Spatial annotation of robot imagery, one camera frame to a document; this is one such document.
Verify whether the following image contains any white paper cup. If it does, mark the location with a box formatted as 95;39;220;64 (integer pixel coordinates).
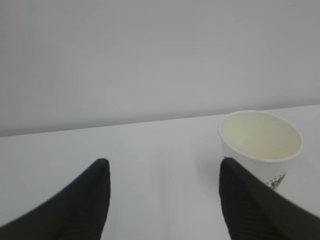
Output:
218;110;304;191

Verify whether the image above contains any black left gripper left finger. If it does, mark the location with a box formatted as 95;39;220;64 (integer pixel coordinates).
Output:
0;158;111;240

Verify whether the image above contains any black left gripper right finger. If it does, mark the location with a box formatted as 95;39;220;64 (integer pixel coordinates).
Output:
219;157;320;240

